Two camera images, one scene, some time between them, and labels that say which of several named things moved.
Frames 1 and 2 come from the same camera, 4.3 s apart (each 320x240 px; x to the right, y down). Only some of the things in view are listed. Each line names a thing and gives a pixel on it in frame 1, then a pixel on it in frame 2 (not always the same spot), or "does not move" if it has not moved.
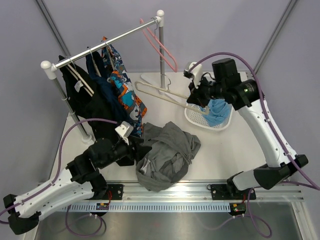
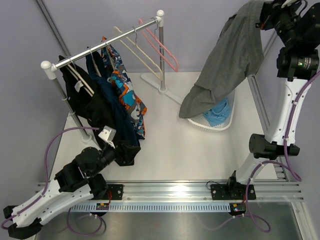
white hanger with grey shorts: [136, 85] to [135, 44]
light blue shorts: [218, 112] does not move
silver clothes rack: [49, 69] does not move
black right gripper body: [207, 90] to [278, 18]
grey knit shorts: [172, 151] to [238, 50]
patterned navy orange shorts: [133, 107] does not move
